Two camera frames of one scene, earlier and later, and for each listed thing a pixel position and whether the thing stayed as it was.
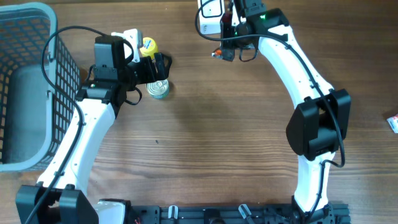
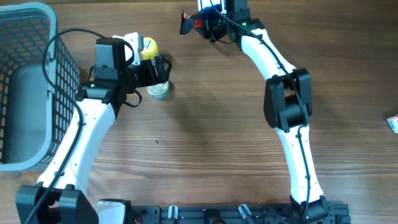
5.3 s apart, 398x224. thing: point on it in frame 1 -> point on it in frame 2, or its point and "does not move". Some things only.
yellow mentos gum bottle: [149, 47] does not move
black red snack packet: [227, 37] -> [188, 23]
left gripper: [150, 75] does not move
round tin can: [158, 89] does not move
